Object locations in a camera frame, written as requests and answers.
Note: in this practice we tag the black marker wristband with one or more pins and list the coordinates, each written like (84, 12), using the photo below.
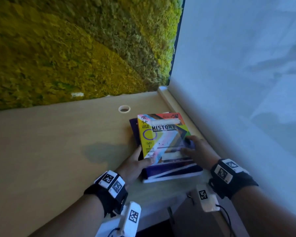
(108, 194)
(236, 182)

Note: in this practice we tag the blue book with white band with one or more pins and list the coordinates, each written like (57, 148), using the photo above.
(167, 169)

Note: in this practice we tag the colourful striped book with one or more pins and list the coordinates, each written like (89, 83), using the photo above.
(162, 140)

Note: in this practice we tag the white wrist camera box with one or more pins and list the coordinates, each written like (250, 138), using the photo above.
(207, 198)
(129, 222)

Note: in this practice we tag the green moss wall panel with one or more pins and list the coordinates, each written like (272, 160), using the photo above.
(64, 46)

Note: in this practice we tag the person's left forearm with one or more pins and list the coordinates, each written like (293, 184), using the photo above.
(74, 219)

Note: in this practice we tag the large navy blue book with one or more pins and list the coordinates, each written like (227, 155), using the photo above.
(134, 130)

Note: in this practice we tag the white cabinet door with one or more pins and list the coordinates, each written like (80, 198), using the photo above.
(194, 224)

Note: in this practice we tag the small white wall label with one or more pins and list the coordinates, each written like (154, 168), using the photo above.
(77, 94)

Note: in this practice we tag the person's right forearm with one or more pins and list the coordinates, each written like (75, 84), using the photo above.
(266, 214)

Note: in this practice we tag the person's right hand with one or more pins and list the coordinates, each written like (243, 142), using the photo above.
(202, 154)

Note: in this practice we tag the person's left hand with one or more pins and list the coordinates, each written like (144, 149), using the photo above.
(132, 167)

